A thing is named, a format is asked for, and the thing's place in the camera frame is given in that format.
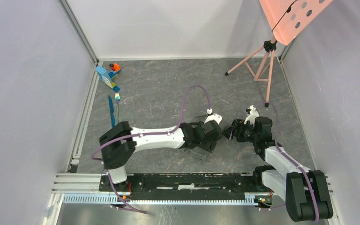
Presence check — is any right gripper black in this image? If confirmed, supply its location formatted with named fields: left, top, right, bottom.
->
left=222, top=118, right=259, bottom=143

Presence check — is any pink tripod stand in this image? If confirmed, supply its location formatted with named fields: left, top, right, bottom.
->
left=225, top=36, right=278, bottom=108

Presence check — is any orange toy figure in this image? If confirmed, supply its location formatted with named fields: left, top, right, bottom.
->
left=109, top=62, right=121, bottom=73

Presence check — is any blue toy block stack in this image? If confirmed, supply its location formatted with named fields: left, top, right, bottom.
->
left=95, top=66, right=121, bottom=92

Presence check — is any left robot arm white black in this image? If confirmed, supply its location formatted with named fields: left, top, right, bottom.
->
left=99, top=120, right=222, bottom=191

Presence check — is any grey cloth napkin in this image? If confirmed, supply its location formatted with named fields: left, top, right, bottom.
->
left=183, top=114, right=208, bottom=161

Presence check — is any blue plastic knife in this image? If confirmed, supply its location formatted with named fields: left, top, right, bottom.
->
left=108, top=96, right=116, bottom=127

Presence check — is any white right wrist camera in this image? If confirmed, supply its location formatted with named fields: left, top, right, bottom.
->
left=244, top=105, right=260, bottom=125

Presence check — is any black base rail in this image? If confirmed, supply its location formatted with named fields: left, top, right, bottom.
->
left=98, top=172, right=285, bottom=200

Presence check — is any pink perforated board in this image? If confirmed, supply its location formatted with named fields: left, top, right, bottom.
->
left=259, top=0, right=332, bottom=45

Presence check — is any white slotted cable duct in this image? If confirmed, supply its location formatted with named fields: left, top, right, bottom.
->
left=62, top=193, right=272, bottom=206

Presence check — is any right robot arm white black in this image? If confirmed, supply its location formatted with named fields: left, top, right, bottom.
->
left=223, top=116, right=334, bottom=222

